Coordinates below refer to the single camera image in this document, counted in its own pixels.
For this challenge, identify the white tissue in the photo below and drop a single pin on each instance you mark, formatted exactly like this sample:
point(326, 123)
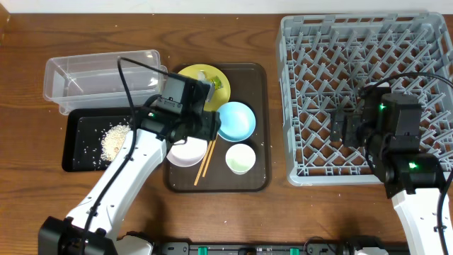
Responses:
point(208, 84)

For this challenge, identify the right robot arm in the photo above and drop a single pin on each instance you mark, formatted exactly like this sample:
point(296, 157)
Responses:
point(387, 128)

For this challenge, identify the black plastic tray bin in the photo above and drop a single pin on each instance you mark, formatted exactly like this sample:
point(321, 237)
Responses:
point(86, 129)

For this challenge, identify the clear plastic bin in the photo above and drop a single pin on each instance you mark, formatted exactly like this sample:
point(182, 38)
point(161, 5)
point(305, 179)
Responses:
point(93, 81)

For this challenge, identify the white pink bowl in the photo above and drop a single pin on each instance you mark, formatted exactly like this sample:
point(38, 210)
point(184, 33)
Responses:
point(185, 153)

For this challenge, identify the wooden chopstick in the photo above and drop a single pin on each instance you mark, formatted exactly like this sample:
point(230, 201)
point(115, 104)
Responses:
point(207, 163)
point(203, 163)

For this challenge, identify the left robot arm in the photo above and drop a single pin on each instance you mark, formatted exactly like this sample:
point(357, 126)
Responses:
point(93, 226)

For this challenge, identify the grey dishwasher rack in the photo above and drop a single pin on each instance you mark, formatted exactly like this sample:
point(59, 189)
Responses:
point(321, 59)

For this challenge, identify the yellow plate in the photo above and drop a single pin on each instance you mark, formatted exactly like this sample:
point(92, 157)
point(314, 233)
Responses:
point(221, 96)

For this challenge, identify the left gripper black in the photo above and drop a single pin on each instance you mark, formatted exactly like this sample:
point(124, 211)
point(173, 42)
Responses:
point(211, 124)

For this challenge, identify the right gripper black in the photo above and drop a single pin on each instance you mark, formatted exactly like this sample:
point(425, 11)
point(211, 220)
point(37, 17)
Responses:
point(344, 127)

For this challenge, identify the brown serving tray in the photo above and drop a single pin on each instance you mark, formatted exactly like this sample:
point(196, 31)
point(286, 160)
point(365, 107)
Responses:
point(248, 85)

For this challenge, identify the light blue bowl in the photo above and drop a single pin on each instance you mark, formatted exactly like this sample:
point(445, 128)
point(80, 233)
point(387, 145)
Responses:
point(237, 122)

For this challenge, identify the green snack wrapper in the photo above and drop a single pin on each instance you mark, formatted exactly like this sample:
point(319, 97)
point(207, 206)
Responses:
point(216, 81)

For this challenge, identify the white cup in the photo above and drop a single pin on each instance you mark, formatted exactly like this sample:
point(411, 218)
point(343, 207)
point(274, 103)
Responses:
point(240, 158)

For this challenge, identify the leftover rice pile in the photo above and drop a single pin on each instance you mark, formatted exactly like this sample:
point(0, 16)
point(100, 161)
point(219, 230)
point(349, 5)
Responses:
point(112, 142)

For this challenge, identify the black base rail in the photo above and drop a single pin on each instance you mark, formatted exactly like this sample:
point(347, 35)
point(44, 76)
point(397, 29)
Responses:
point(313, 245)

